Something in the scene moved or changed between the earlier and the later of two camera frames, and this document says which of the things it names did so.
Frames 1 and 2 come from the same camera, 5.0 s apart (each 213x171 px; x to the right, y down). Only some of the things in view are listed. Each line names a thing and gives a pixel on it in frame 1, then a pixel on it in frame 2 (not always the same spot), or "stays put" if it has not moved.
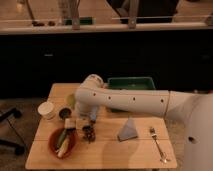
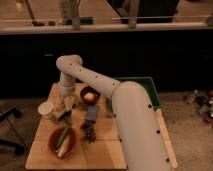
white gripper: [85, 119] -> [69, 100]
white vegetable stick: [63, 147] stays put
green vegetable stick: [61, 138] stays put
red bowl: [54, 141] stays put
